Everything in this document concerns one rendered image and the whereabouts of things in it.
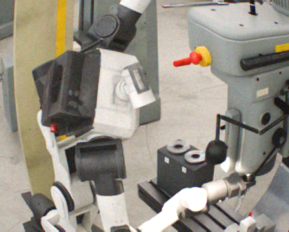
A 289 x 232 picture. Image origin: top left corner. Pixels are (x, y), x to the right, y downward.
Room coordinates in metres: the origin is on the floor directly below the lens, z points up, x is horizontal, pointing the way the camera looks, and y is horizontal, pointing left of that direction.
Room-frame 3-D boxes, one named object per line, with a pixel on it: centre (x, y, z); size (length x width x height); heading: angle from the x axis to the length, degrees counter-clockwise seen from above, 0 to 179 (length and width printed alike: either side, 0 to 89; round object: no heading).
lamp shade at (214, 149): (1.57, -0.21, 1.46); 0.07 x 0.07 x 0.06
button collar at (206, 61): (1.59, -0.17, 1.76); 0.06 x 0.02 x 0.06; 29
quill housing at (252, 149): (1.71, -0.37, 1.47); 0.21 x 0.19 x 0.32; 29
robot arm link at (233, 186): (1.67, -0.28, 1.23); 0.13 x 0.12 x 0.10; 19
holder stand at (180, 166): (2.11, -0.16, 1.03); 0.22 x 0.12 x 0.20; 40
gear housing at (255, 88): (1.72, -0.40, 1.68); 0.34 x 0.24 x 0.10; 119
